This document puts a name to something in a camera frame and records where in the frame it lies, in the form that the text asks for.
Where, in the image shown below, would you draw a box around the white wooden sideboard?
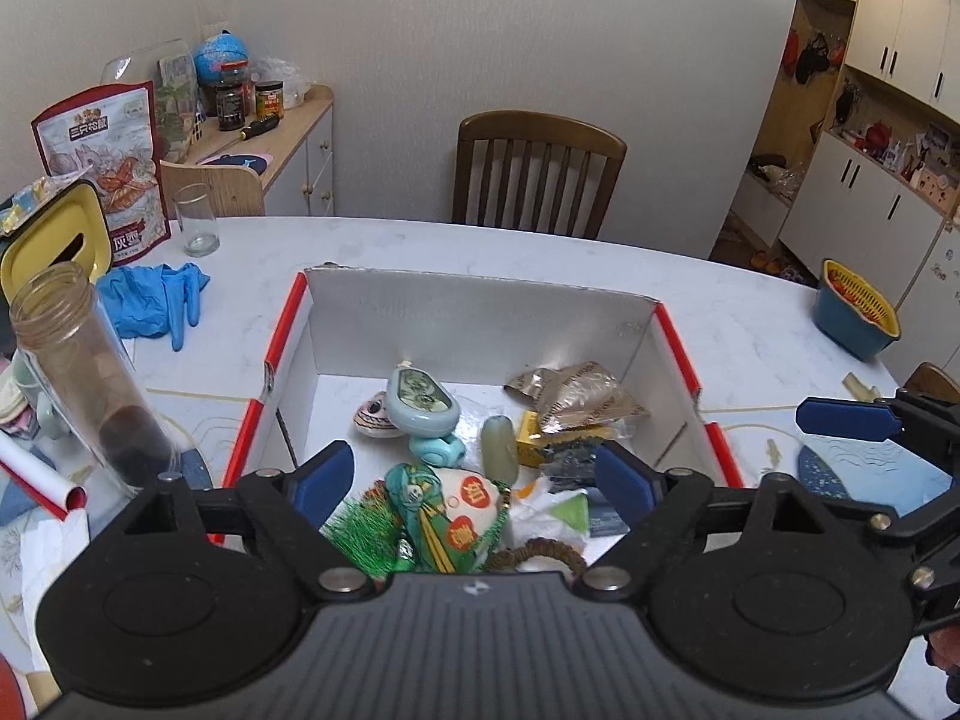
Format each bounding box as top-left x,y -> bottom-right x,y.
187,85 -> 335,218

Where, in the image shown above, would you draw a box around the small yellow box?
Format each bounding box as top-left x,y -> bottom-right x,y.
517,411 -> 617,470

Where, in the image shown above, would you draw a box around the beige monkey charm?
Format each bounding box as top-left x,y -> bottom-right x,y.
354,397 -> 400,440

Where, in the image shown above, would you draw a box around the drinking glass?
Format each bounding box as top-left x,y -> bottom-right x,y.
174,184 -> 221,258

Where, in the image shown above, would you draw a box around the black foil packet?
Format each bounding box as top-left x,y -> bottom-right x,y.
540,444 -> 602,482

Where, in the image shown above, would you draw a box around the dark glass jar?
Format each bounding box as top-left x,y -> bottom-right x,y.
216,66 -> 251,131

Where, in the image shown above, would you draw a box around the brown bead bracelet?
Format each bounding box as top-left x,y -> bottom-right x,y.
491,538 -> 590,575

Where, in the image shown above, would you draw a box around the clear plant terrarium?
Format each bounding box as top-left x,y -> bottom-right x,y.
101,40 -> 204,163

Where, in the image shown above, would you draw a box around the pale green mug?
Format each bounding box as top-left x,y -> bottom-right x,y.
34,382 -> 73,441

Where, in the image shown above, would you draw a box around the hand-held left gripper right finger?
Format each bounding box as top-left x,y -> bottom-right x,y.
574,441 -> 835,605

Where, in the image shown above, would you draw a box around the light brown wooden chair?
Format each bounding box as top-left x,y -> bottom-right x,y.
904,362 -> 960,392

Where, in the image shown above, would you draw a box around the pastel cloth stack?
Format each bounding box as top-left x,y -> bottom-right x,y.
0,371 -> 40,437

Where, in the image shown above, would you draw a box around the dark wooden chair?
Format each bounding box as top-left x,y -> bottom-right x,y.
452,111 -> 628,239

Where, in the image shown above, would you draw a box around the yellow tissue box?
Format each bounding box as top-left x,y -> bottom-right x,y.
0,181 -> 114,310

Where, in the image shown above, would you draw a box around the white lower cabinet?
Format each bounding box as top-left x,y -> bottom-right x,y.
780,131 -> 950,295

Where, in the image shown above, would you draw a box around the red white snack pouch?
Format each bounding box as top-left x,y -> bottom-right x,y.
31,82 -> 173,268

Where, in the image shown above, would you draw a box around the small light blue round case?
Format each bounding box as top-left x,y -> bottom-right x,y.
409,435 -> 467,476

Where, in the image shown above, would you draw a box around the red cardboard box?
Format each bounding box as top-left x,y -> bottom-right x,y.
210,264 -> 745,545

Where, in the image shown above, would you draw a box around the white refrigerator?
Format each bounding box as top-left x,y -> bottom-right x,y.
892,221 -> 960,385

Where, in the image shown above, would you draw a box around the clear plastic bag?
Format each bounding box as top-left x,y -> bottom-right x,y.
251,56 -> 313,110

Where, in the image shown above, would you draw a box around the blue draining bowl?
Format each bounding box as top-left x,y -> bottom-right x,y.
814,281 -> 901,361

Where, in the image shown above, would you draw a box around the rolled white paper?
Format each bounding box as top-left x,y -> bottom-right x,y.
0,439 -> 90,521

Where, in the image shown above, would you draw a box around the yellow snack packets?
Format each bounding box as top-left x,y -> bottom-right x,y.
0,176 -> 70,235

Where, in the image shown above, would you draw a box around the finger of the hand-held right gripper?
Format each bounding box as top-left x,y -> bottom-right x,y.
825,476 -> 960,620
796,388 -> 960,477

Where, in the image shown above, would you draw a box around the person's right hand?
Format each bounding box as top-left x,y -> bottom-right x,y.
928,619 -> 960,680

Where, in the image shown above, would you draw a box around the white green embroidered sachet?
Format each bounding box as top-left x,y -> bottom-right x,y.
321,463 -> 512,575

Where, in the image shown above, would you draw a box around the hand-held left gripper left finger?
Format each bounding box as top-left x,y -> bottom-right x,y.
120,441 -> 376,605

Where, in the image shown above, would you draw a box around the white plastic bag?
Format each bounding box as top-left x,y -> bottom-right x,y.
510,484 -> 632,542

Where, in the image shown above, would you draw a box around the white upper cabinets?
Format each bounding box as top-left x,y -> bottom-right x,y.
799,0 -> 960,128

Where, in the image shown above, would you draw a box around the light wooden child chair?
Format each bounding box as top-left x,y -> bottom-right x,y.
160,159 -> 266,219

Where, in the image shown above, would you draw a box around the tall clear jar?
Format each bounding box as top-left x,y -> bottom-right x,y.
9,262 -> 182,497

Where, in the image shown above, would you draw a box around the celadon patterned ornament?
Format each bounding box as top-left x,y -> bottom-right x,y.
385,364 -> 461,438

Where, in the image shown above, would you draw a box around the yellow colander basket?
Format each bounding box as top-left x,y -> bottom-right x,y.
821,259 -> 902,338

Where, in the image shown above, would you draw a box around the brown silver foil packet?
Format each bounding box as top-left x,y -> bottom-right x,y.
504,361 -> 650,437

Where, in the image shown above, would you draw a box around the blue cloth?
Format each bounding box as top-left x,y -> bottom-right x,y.
96,262 -> 212,353

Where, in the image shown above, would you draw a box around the blue globe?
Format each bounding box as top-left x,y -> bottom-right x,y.
193,31 -> 251,84

